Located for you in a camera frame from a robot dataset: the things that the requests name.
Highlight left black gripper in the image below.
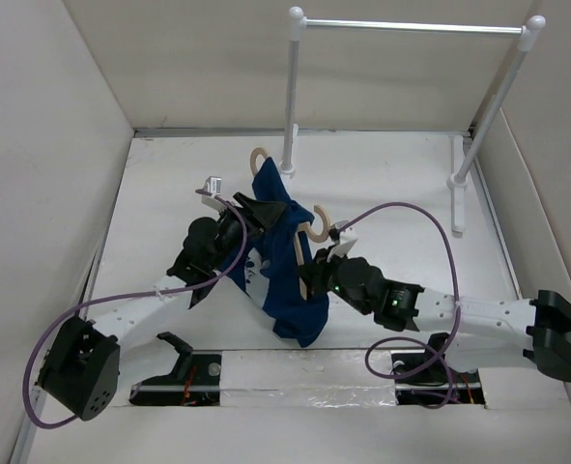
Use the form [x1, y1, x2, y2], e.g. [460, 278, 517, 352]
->
[208, 193, 284, 271]

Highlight white clothes rack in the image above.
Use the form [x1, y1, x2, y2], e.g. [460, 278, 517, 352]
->
[279, 6, 547, 237]

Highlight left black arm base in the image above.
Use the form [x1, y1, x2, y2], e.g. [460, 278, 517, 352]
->
[128, 332, 222, 407]

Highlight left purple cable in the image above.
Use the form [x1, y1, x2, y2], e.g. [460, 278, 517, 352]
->
[22, 190, 252, 430]

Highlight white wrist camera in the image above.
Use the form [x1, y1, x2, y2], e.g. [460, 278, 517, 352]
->
[196, 176, 226, 213]
[328, 220, 358, 261]

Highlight blue t shirt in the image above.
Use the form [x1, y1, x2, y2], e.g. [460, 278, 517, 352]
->
[228, 159, 328, 348]

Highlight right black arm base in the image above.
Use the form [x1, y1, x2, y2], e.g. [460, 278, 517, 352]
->
[390, 348, 485, 409]

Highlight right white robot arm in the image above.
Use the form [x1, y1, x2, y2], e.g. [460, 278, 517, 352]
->
[299, 249, 571, 383]

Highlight beige wooden hanger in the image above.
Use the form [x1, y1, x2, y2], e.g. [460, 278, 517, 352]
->
[248, 147, 330, 304]

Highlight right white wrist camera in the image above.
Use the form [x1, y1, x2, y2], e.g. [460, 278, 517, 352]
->
[328, 220, 358, 261]

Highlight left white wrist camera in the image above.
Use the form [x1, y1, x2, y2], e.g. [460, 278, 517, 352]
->
[196, 176, 226, 213]

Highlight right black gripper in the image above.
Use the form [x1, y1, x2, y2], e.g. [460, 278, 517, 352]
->
[296, 244, 371, 315]

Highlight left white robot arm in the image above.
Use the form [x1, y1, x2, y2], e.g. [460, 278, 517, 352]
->
[36, 193, 287, 421]

